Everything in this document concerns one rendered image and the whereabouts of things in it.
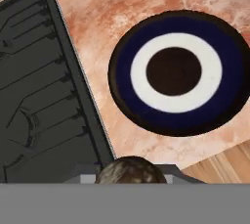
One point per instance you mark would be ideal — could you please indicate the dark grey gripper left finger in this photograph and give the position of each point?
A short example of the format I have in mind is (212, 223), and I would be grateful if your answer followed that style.
(85, 177)

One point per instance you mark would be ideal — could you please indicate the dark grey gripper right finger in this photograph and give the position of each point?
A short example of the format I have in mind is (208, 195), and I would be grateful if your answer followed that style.
(175, 176)

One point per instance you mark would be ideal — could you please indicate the brown speckled mushroom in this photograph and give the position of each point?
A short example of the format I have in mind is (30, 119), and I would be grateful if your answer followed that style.
(130, 171)

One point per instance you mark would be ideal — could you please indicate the black hob with grates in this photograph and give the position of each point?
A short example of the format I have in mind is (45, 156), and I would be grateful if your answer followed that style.
(42, 97)

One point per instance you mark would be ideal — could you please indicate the round plate, blue white rings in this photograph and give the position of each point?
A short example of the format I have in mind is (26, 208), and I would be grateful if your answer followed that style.
(177, 73)

